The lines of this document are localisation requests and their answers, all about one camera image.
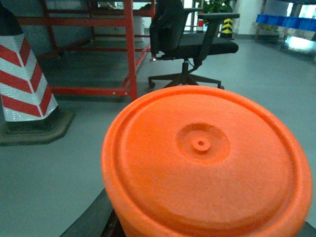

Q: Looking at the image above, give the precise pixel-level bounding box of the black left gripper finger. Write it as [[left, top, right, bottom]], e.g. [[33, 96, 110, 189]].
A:
[[61, 190, 118, 237]]

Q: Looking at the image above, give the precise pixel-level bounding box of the orange cylindrical capacitor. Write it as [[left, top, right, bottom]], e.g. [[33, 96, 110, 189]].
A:
[[101, 86, 313, 237]]

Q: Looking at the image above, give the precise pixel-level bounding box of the red white striped bollard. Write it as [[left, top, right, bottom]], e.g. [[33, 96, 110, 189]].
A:
[[0, 6, 74, 146]]

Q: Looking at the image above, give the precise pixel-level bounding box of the black office chair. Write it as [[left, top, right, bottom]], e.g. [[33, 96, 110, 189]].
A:
[[148, 0, 240, 89]]

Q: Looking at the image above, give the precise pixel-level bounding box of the yellow black striped bollard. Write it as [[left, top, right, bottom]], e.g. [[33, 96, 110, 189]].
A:
[[220, 18, 234, 40]]

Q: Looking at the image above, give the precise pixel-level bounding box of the green potted plant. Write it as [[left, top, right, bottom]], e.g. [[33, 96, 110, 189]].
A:
[[195, 0, 233, 13]]

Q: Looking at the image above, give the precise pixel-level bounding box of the stainless steel roller rack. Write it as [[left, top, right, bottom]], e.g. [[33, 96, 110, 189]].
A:
[[252, 0, 316, 42]]

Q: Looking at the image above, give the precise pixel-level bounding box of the red metal frame table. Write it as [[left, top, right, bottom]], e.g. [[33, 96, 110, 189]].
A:
[[17, 0, 156, 101]]

